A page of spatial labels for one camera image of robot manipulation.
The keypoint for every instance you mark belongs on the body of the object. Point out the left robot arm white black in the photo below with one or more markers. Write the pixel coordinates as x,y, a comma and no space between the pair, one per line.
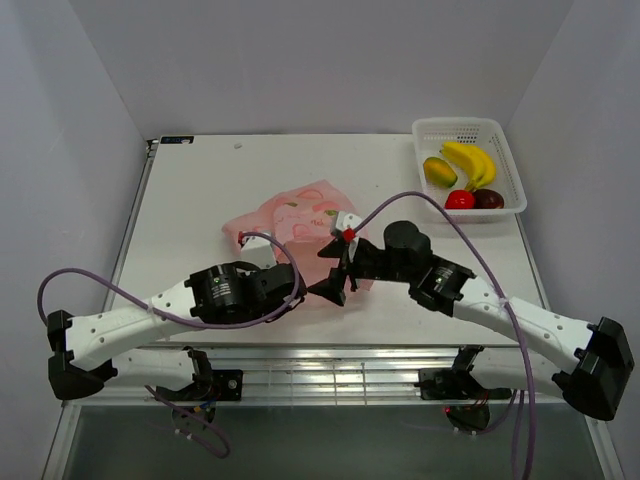
89,352

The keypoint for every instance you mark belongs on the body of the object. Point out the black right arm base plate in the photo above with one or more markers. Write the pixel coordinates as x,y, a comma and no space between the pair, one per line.
450,384

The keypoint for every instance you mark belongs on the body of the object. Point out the pink plastic bag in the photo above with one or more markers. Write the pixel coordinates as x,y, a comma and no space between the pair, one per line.
300,219

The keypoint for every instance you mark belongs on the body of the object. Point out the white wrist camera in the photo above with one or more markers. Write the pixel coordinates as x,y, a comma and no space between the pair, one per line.
343,226
257,251

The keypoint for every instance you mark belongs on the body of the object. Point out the yellow fake fruit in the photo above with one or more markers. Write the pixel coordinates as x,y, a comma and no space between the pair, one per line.
439,173

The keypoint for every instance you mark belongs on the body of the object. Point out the dark label on table corner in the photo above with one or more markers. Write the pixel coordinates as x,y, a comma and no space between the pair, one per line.
176,140

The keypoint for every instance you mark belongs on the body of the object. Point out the yellow fake banana bunch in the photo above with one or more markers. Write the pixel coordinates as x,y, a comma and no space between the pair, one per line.
478,166

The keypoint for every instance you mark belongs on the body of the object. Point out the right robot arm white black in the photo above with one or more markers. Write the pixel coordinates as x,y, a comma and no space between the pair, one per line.
588,365

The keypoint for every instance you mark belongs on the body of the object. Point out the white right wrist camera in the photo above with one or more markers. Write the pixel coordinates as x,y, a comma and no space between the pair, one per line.
343,226

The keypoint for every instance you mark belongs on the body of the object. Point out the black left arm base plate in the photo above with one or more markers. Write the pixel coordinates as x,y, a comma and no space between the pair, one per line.
225,385

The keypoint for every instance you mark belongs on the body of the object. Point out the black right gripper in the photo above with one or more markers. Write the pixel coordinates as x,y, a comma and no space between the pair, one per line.
332,287

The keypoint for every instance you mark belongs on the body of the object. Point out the white plastic basket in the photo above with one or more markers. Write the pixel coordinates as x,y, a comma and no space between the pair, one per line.
428,136

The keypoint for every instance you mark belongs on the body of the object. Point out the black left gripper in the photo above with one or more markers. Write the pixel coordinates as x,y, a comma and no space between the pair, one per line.
280,313

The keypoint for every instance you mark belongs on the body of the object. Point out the aluminium table edge rail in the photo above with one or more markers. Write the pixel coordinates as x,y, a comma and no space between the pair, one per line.
339,376

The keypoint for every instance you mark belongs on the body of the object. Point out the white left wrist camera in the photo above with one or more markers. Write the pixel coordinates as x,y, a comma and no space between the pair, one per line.
257,251

